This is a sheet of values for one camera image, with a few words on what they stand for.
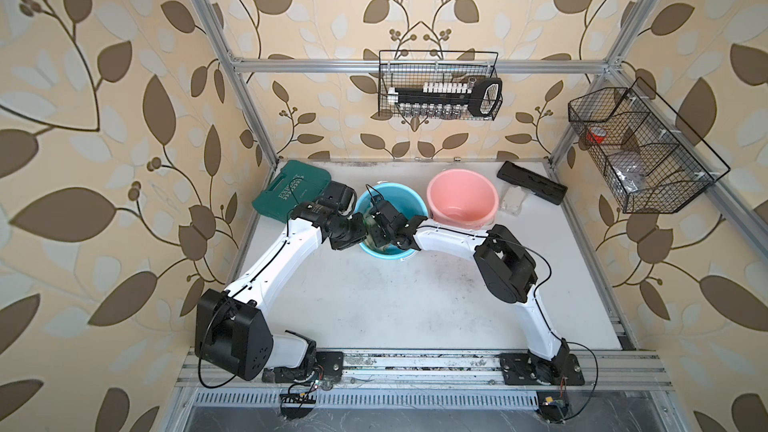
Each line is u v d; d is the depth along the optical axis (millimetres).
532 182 1123
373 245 864
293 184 1079
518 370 745
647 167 740
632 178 717
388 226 739
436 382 735
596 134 841
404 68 912
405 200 849
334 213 580
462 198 1050
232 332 403
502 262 582
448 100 860
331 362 757
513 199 1058
